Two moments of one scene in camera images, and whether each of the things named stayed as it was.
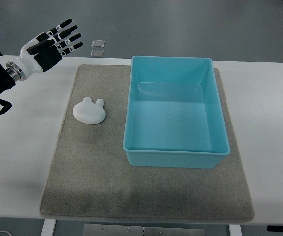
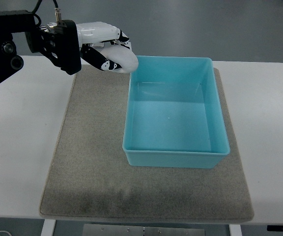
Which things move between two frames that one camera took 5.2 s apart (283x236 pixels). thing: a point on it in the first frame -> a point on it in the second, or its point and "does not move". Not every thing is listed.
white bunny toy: x=88 y=112 -> x=122 y=56
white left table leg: x=48 y=227 does not move
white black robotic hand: x=41 y=53 -> x=94 y=36
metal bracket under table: x=99 y=230 does not move
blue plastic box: x=174 y=118 does not move
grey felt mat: x=89 y=179 does not move
